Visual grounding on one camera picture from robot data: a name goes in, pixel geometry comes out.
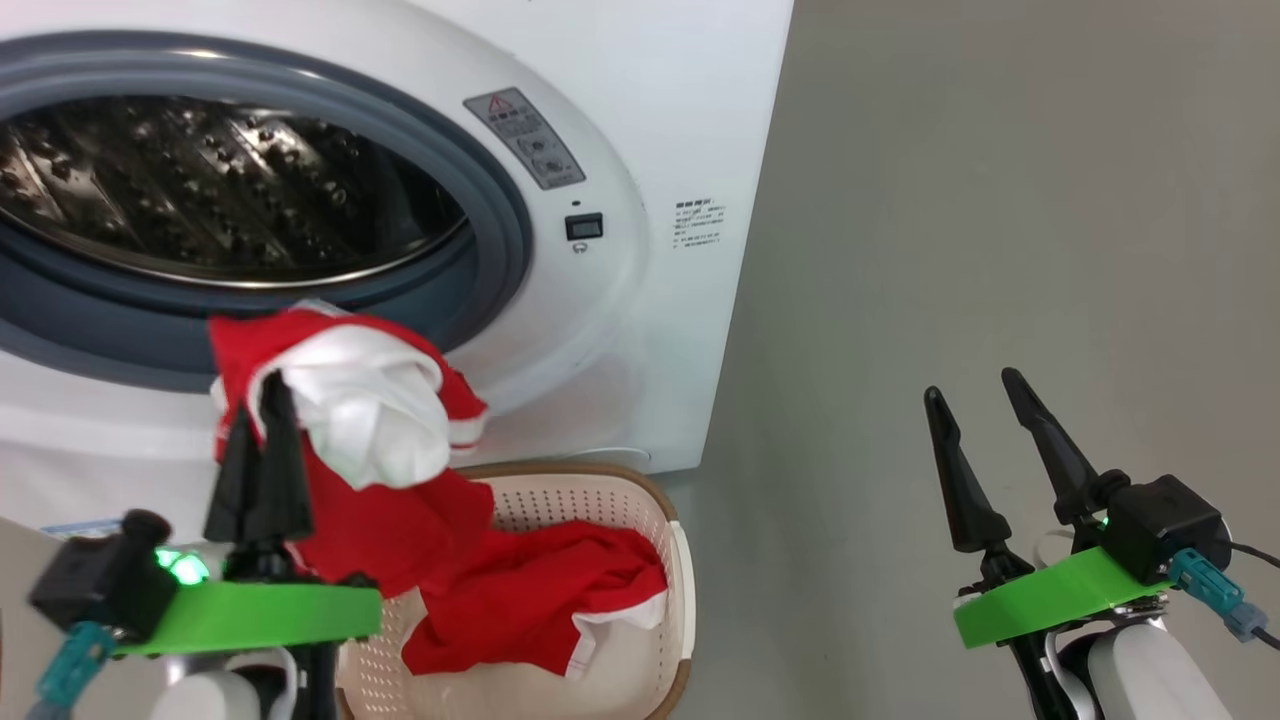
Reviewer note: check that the round drain filter cover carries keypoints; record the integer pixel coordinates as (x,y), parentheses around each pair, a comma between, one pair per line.
(620,455)

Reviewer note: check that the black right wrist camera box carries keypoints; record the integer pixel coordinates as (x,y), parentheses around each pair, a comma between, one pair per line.
(1165,525)

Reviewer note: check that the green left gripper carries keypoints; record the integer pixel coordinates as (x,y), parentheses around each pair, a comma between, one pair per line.
(260,615)

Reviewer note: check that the cream laundry basket brown rim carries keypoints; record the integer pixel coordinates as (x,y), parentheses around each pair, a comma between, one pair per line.
(640,500)

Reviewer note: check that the blue energy label sticker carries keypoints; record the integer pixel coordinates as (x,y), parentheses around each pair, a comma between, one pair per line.
(85,528)

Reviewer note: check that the teal left camera connector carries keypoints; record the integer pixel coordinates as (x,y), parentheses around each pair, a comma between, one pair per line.
(75,665)

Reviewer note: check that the teal camera connector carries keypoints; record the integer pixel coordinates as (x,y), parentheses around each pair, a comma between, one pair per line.
(75,665)
(1215,590)

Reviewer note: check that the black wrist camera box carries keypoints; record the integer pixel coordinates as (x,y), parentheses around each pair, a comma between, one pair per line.
(1165,525)
(95,580)

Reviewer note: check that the grey warning label sticker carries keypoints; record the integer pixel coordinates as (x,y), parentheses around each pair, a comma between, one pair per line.
(525,138)

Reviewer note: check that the white front-load washing machine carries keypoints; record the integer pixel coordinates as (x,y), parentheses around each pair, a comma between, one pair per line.
(660,100)

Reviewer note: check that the red and white garment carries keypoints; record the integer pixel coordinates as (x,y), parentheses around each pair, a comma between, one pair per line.
(400,530)

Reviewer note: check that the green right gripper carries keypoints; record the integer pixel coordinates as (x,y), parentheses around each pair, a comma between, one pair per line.
(1060,595)

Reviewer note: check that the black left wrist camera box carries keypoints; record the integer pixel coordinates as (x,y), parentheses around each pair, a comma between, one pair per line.
(95,580)

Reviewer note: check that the teal right camera connector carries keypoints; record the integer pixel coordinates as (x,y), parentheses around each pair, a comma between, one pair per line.
(1215,590)

